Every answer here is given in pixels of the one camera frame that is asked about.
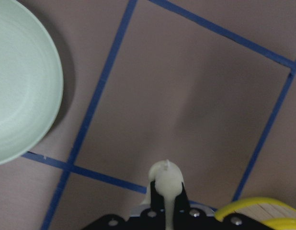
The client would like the light green plate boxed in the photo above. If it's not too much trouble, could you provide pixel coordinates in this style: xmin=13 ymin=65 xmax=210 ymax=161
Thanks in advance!
xmin=0 ymin=0 xmax=64 ymax=165

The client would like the yellow rimmed steamer base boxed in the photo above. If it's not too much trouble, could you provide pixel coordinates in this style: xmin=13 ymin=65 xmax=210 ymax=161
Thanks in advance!
xmin=215 ymin=197 xmax=296 ymax=230

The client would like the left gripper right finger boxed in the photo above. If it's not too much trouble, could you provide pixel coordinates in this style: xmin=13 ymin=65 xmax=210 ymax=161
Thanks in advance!
xmin=174 ymin=182 xmax=190 ymax=215

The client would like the white steamed bun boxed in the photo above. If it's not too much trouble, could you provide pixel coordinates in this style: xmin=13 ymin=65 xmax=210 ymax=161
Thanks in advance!
xmin=148 ymin=160 xmax=184 ymax=230

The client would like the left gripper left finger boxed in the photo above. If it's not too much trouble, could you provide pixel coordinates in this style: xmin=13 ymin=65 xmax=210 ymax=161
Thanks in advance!
xmin=150 ymin=181 xmax=165 ymax=212

